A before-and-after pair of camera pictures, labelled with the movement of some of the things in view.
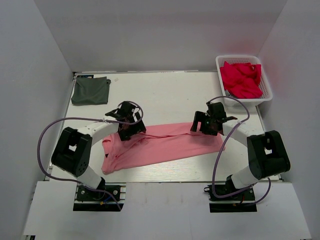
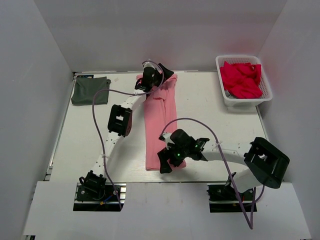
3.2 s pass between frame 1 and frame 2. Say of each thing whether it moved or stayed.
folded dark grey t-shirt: stayed
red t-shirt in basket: stayed
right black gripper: moved
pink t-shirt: moved
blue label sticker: stayed
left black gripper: moved
